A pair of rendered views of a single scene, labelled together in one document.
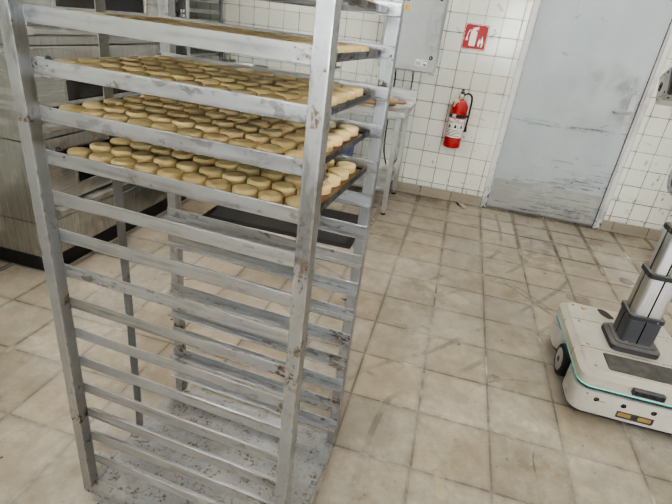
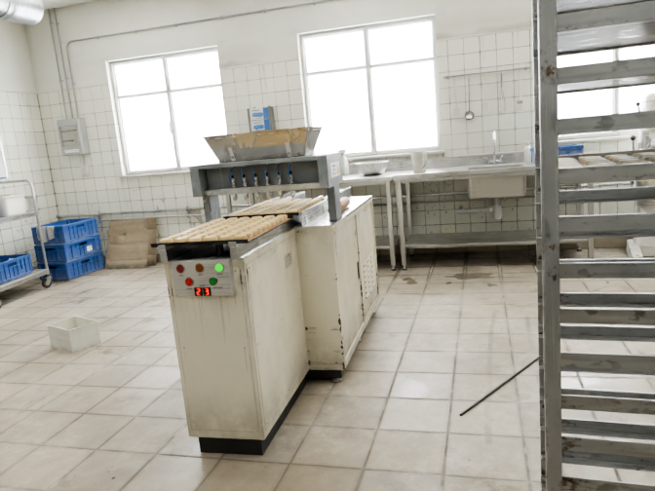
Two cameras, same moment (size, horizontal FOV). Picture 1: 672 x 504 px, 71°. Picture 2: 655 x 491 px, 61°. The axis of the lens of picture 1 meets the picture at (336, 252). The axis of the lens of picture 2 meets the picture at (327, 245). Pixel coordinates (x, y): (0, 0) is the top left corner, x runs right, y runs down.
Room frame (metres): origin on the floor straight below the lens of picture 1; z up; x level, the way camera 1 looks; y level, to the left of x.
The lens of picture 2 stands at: (2.25, -0.41, 1.24)
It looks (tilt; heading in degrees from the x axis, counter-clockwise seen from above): 11 degrees down; 184
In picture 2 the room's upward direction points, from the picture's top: 5 degrees counter-clockwise
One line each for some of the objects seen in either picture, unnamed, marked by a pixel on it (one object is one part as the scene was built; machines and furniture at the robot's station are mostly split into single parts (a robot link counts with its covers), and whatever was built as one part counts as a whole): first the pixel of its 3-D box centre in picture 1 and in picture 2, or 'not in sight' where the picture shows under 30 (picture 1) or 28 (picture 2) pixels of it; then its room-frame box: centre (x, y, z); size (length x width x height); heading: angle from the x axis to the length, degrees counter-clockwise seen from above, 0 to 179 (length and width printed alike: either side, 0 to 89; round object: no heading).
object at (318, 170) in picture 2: not in sight; (270, 191); (-0.67, -0.89, 1.01); 0.72 x 0.33 x 0.34; 80
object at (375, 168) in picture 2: not in sight; (371, 169); (-3.26, -0.30, 0.94); 0.33 x 0.33 x 0.12
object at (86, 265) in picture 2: not in sight; (72, 265); (-3.81, -3.77, 0.10); 0.60 x 0.40 x 0.20; 166
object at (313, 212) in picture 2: not in sight; (330, 203); (-1.10, -0.61, 0.88); 1.28 x 0.01 x 0.07; 170
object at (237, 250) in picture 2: not in sight; (304, 212); (-0.75, -0.73, 0.87); 2.01 x 0.03 x 0.07; 170
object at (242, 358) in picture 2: not in sight; (247, 325); (-0.17, -0.98, 0.45); 0.70 x 0.34 x 0.90; 170
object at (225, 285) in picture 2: not in sight; (203, 278); (0.19, -1.05, 0.77); 0.24 x 0.04 x 0.14; 80
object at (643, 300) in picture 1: (644, 309); not in sight; (1.89, -1.43, 0.45); 0.13 x 0.13 x 0.40; 78
